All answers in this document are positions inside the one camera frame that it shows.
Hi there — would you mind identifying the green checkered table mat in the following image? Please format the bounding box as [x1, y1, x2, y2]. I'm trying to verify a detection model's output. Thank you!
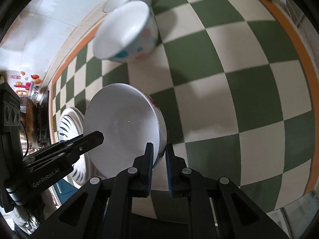
[49, 0, 318, 212]

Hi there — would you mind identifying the colourful fruit wall sticker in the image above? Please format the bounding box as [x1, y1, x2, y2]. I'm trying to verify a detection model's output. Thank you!
[7, 71, 42, 101]

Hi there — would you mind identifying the red floral plate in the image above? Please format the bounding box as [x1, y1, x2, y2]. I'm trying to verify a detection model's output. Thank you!
[83, 83, 167, 178]

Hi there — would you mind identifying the blue leaf pattern plate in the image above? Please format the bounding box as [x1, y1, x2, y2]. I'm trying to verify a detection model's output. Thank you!
[58, 107, 94, 188]

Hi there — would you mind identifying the blue cabinet front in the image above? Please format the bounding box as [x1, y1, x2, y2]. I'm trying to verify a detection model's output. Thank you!
[54, 179, 77, 203]

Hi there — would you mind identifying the colourful dotted white bowl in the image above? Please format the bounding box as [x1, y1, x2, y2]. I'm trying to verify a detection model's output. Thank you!
[93, 1, 159, 63]

